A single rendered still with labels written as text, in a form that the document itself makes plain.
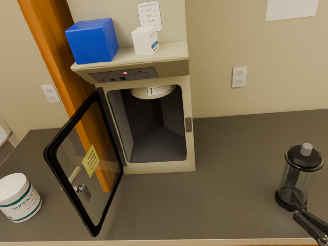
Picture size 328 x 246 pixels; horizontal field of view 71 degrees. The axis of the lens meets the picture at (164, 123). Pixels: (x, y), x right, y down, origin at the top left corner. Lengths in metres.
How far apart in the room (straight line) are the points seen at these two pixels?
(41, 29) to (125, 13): 0.22
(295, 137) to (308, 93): 0.30
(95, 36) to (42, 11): 0.17
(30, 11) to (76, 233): 0.74
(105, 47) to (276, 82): 0.96
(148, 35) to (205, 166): 0.65
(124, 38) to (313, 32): 0.89
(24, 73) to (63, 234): 0.87
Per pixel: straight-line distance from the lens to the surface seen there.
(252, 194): 0.99
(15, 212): 1.10
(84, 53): 0.67
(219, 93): 1.31
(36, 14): 0.72
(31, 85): 1.50
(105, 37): 0.64
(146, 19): 0.71
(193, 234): 0.89
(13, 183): 1.08
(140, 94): 0.84
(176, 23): 0.71
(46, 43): 0.72
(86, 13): 0.75
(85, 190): 0.74
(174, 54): 0.62
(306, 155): 0.83
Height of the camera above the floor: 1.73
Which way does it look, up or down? 36 degrees down
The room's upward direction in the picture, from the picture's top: 9 degrees counter-clockwise
